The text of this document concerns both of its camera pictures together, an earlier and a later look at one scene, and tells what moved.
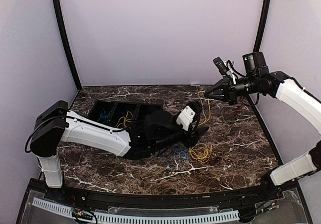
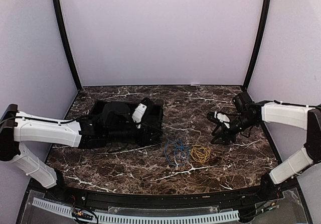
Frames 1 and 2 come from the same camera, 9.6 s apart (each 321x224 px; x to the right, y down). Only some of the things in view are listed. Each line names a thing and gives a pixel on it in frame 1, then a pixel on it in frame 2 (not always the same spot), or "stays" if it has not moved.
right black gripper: [231, 97] -> [224, 133]
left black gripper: [193, 138] -> [144, 139]
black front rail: [120, 200] stays
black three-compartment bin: [122, 114] stays
